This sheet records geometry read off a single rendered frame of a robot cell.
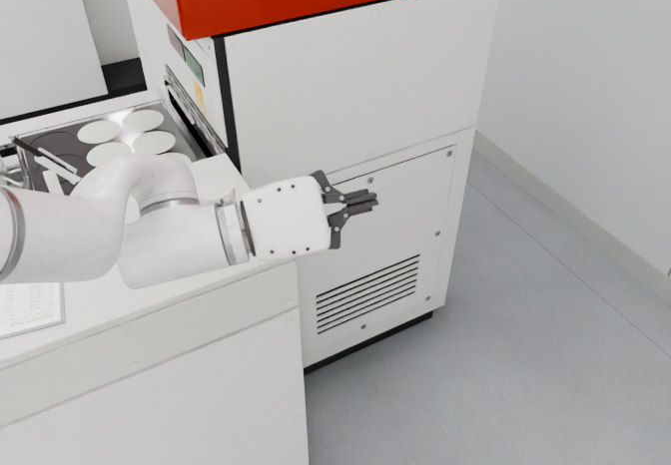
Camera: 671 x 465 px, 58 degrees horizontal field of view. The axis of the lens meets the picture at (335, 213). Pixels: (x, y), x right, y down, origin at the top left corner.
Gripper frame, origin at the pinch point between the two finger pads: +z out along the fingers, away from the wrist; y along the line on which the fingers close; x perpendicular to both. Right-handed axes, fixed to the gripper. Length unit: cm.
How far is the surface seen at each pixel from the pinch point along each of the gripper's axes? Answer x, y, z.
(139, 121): -79, -24, -38
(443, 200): -92, 16, 38
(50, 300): -22, 6, -50
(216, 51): -40, -30, -15
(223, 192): -26.9, -4.1, -19.0
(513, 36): -168, -33, 103
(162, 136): -72, -18, -33
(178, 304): -22.0, 12.1, -30.2
